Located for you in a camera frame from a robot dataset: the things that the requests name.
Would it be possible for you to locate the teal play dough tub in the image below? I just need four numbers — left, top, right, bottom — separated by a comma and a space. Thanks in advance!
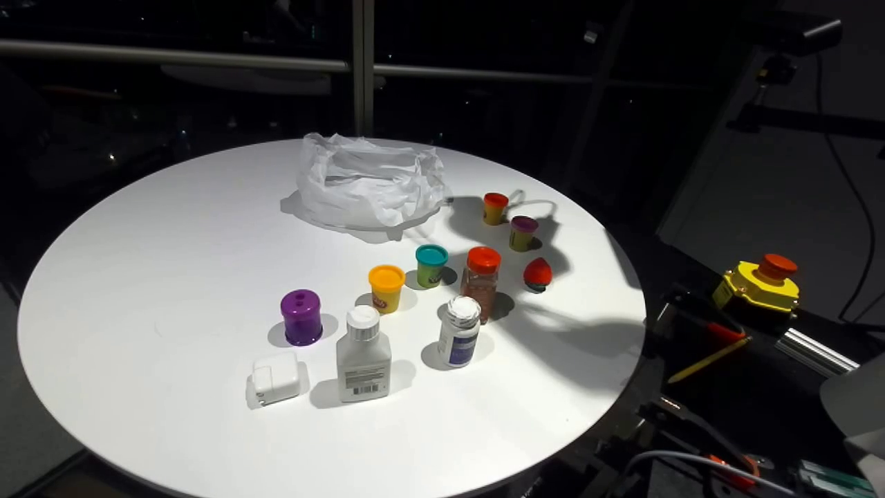
412, 241, 451, 289

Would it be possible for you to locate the yellow tub with pink lid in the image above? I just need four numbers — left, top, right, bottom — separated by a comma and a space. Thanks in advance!
508, 212, 542, 255

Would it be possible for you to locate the white plastic bag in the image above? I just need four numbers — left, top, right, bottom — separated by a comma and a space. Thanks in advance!
280, 129, 451, 244

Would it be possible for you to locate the purple plastic container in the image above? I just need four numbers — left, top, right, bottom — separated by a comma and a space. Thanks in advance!
280, 287, 327, 347

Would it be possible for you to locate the spice jar with red lid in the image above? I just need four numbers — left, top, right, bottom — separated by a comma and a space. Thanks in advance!
458, 244, 506, 323

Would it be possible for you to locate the orange play dough tub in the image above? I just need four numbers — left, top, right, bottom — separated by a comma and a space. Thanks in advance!
365, 262, 410, 317

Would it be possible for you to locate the white bottle with blue label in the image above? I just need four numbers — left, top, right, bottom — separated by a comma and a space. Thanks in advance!
434, 294, 484, 370

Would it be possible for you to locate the square white bottle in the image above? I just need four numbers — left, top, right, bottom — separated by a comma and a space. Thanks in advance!
335, 303, 393, 407

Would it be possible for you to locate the white power adapter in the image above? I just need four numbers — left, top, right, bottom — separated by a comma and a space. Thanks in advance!
245, 353, 309, 410

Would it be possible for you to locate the yellow pencil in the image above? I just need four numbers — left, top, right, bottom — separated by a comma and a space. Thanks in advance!
665, 331, 754, 386

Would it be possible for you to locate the yellow emergency stop button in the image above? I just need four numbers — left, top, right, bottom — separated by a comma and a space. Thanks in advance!
710, 251, 801, 314

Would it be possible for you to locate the aluminium extrusion bar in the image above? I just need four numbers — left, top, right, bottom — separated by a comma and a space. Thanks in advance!
777, 325, 865, 375

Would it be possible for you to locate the white rounded cover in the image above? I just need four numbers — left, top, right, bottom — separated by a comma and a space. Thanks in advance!
819, 353, 885, 458

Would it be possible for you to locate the vertical metal post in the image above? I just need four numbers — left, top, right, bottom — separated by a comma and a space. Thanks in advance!
349, 0, 379, 139

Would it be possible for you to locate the red handled tool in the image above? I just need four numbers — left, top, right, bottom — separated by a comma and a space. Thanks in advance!
703, 317, 751, 345

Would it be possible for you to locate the grey cable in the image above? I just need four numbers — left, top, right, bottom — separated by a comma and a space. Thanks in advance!
624, 446, 795, 498

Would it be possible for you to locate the horizontal metal rail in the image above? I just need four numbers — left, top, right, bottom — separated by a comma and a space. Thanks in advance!
0, 35, 703, 90

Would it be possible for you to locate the hanging black cable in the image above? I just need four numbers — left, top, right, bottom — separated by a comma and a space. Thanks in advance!
812, 53, 880, 323

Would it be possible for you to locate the black camera on mount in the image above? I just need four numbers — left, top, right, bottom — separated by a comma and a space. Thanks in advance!
735, 2, 847, 90

